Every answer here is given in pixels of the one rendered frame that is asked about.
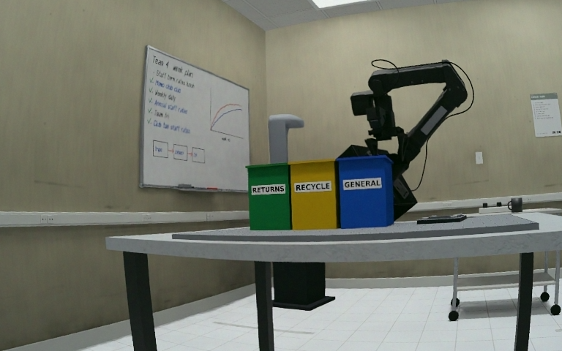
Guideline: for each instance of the blue bin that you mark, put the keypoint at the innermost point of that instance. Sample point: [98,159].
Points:
[366,192]

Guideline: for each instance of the green bin labelled returns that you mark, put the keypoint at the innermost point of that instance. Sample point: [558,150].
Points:
[269,188]

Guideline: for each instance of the yellow recycle bin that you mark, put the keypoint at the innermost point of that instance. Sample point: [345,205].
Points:
[315,194]

